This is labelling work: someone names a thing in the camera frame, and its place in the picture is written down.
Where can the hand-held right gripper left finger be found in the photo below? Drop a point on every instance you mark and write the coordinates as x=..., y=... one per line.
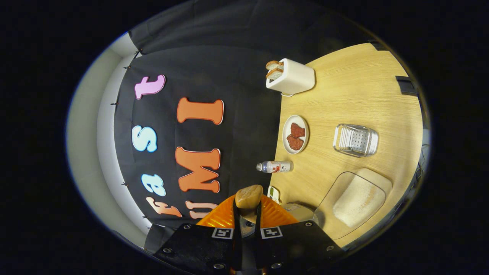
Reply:
x=202, y=246

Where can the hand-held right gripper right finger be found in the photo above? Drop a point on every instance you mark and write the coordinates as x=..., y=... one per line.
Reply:
x=294, y=246

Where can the dark grey rice cooker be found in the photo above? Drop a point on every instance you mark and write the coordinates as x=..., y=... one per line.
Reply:
x=301, y=212

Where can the wooden spoon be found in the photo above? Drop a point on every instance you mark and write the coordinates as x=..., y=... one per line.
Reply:
x=249, y=196

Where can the pile of white rice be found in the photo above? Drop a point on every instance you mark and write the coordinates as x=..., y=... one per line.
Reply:
x=359, y=200

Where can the clear plastic box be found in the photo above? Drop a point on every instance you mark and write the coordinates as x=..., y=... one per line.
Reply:
x=328, y=214

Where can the small white green dish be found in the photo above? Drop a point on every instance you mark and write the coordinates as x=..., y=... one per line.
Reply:
x=274, y=194

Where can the small clear drink bottle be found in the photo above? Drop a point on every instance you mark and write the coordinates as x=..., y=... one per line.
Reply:
x=277, y=167

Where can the red meat piece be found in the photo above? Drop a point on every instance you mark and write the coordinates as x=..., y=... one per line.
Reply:
x=295, y=142
x=298, y=130

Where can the white round plate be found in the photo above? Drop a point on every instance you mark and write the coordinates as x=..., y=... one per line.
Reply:
x=286, y=131

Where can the white toaster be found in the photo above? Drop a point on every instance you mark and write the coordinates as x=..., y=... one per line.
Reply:
x=296, y=78

